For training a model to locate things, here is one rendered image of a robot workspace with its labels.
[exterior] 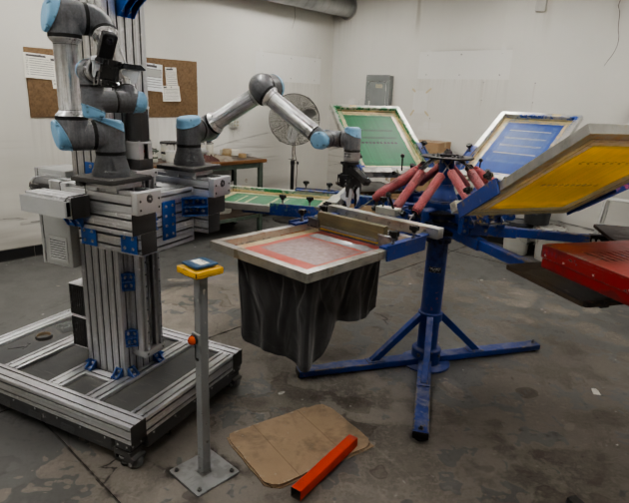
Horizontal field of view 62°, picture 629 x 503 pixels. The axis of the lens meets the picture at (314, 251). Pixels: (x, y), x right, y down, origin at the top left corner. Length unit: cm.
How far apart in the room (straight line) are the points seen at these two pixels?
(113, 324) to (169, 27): 417
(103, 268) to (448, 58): 526
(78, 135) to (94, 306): 95
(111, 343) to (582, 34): 533
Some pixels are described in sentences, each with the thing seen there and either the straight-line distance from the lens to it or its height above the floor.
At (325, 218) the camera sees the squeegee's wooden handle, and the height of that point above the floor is 104.
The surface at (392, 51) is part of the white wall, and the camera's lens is 743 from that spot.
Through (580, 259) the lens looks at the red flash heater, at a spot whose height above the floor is 110.
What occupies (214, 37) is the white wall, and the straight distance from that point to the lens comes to 666.
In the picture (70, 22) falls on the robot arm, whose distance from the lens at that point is 224.
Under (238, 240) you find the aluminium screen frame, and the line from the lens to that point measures 237.
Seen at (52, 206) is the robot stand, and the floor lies 114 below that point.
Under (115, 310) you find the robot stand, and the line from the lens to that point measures 273.
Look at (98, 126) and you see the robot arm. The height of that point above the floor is 146.
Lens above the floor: 160
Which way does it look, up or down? 16 degrees down
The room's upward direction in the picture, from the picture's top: 2 degrees clockwise
